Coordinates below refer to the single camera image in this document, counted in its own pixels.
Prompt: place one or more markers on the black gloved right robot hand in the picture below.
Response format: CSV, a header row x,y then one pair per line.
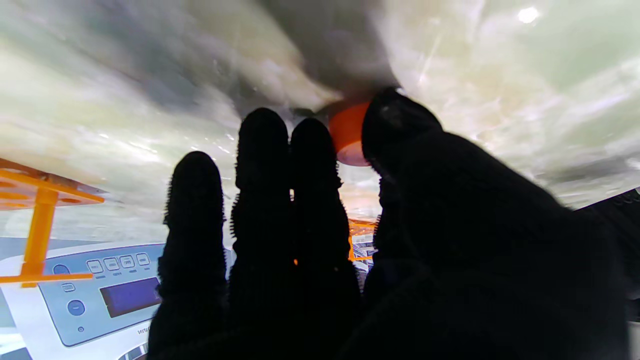
x,y
450,250

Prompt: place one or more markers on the orange round tube cap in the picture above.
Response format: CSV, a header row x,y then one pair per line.
x,y
347,132

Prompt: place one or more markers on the orange test tube rack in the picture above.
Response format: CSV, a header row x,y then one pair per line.
x,y
40,225
361,235

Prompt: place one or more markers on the printed laboratory backdrop poster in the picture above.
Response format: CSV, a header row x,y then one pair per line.
x,y
100,290

